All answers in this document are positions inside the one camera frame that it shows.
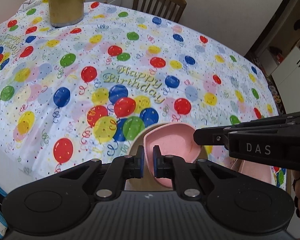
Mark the pink bear-shaped plate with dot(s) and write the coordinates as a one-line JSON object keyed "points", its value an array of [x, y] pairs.
{"points": [[219, 155]]}

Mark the white storage cabinet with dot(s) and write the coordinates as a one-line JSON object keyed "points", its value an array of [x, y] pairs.
{"points": [[287, 80]]}

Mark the small pink eared bowl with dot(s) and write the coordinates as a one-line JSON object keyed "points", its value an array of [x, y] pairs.
{"points": [[173, 139]]}

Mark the balloon birthday tablecloth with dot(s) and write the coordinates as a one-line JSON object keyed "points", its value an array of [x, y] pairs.
{"points": [[88, 90]]}

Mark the dark wooden chair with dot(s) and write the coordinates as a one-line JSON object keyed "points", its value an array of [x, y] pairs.
{"points": [[171, 10]]}

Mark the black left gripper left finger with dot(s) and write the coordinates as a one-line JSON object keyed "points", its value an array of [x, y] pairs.
{"points": [[116, 173]]}

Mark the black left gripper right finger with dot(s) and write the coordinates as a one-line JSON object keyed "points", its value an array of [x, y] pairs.
{"points": [[178, 171]]}

